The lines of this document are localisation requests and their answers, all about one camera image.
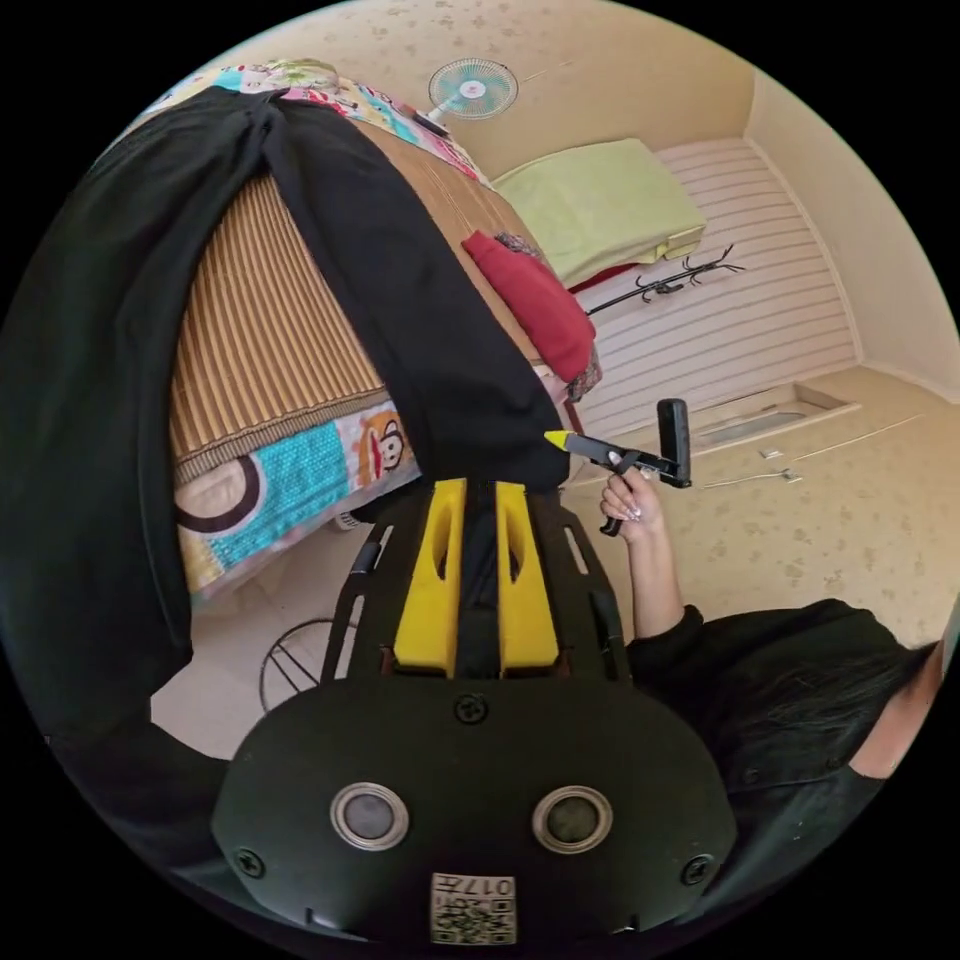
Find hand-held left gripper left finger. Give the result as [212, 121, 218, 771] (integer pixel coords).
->
[392, 478, 469, 670]

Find standing fan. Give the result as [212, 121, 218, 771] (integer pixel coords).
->
[414, 57, 521, 139]

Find light green cloth cover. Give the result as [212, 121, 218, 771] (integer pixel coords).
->
[490, 137, 709, 291]

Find person's body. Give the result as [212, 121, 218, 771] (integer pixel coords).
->
[624, 597, 955, 943]

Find black pants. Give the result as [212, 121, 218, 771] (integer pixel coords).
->
[0, 84, 580, 901]

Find person's right forearm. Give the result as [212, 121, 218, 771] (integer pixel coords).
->
[624, 524, 688, 640]

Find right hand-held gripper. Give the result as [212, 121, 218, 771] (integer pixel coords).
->
[543, 429, 692, 538]

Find bed with woven mat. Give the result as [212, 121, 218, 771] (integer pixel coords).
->
[140, 58, 603, 618]

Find black coat rack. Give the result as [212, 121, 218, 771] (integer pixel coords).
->
[584, 243, 748, 317]

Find person's right hand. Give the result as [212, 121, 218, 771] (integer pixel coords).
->
[599, 449, 667, 546]

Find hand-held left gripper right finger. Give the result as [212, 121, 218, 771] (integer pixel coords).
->
[494, 481, 561, 670]

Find pile of clothes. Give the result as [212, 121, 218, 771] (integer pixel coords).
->
[459, 229, 606, 404]

